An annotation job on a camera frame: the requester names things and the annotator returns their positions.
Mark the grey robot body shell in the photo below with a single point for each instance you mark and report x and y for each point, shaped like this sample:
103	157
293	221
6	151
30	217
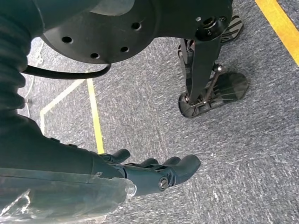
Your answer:
112	6

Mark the black robot right foot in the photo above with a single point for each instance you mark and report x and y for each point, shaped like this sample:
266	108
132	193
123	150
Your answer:
231	85

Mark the pale yellow floor tape outline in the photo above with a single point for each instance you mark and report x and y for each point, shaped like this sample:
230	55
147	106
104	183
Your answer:
60	97

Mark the black robot right leg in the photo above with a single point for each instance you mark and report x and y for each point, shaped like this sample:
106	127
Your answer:
203	68

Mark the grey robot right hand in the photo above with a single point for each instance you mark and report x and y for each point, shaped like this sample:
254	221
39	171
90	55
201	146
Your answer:
47	160

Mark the clear plastic film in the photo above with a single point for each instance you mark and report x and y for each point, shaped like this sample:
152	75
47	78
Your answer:
69	201

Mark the black robot left foot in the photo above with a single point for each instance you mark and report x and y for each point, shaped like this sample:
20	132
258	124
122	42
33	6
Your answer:
233	28

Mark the black robot foot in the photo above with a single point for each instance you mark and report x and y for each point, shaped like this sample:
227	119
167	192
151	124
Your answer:
231	85
233	28

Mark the yellow floor tape strip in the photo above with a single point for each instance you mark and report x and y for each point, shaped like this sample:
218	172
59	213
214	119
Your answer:
96	117

